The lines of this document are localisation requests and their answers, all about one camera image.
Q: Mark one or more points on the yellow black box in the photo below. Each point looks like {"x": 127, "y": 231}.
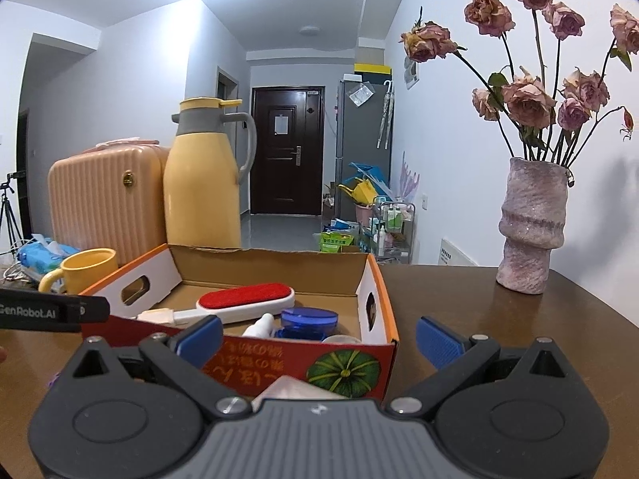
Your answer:
{"x": 372, "y": 67}

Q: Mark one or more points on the blue tissue pack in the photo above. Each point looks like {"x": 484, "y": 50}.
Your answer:
{"x": 40, "y": 259}

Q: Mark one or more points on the wall poster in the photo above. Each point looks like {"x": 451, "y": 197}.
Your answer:
{"x": 412, "y": 77}

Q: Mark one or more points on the pink bucket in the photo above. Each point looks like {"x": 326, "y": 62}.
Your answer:
{"x": 363, "y": 213}

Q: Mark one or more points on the green snack box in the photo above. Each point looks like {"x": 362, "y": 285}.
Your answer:
{"x": 339, "y": 242}

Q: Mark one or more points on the red white lint brush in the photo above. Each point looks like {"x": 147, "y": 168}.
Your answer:
{"x": 244, "y": 294}

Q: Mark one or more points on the dark brown door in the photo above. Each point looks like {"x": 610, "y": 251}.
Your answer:
{"x": 269, "y": 159}

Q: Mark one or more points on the metal trolley rack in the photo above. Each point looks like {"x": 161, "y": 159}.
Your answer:
{"x": 407, "y": 239}

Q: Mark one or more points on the white paper notice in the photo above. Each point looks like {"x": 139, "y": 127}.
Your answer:
{"x": 281, "y": 124}

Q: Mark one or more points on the round ceiling lamp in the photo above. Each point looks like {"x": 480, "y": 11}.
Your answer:
{"x": 309, "y": 31}

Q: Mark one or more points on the grey door frame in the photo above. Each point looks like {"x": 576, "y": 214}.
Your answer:
{"x": 222, "y": 85}

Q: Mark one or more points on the translucent white plastic container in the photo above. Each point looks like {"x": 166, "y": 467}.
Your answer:
{"x": 289, "y": 389}

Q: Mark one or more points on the orange printed cardboard box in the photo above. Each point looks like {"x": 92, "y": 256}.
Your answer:
{"x": 279, "y": 359}

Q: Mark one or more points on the dried rose bouquet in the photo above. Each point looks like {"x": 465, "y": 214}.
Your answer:
{"x": 529, "y": 97}

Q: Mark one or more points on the white dropper bottle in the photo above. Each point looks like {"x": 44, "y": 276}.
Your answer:
{"x": 262, "y": 327}

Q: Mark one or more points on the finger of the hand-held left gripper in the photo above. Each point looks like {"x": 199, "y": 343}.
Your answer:
{"x": 85, "y": 312}

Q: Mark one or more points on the pink ribbed suitcase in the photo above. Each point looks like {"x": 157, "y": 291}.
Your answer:
{"x": 95, "y": 209}

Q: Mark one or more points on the black tripod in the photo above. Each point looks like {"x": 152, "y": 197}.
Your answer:
{"x": 7, "y": 209}

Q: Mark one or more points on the yellow thermos jug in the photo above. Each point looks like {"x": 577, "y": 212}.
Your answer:
{"x": 199, "y": 194}

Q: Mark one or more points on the purple wall decal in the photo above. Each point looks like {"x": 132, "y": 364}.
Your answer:
{"x": 407, "y": 179}

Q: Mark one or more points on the white folded umbrella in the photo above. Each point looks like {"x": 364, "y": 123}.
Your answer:
{"x": 390, "y": 110}
{"x": 382, "y": 119}

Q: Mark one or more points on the yellow watering can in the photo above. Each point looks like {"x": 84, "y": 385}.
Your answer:
{"x": 362, "y": 192}

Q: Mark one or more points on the clear plastic bag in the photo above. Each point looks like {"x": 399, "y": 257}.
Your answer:
{"x": 360, "y": 94}

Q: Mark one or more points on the grey refrigerator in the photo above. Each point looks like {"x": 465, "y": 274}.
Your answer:
{"x": 359, "y": 134}

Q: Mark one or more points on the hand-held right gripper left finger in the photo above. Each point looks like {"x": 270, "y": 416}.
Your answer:
{"x": 202, "y": 334}

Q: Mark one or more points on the pink textured vase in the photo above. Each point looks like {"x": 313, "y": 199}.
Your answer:
{"x": 531, "y": 219}

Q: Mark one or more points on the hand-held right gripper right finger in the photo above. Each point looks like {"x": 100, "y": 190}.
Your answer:
{"x": 439, "y": 342}

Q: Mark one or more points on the blue round container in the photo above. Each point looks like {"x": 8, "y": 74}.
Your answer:
{"x": 307, "y": 322}

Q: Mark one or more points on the blue folding rack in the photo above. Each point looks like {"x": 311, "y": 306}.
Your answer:
{"x": 369, "y": 169}

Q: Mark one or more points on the yellow mug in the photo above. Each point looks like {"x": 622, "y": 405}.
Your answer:
{"x": 90, "y": 272}

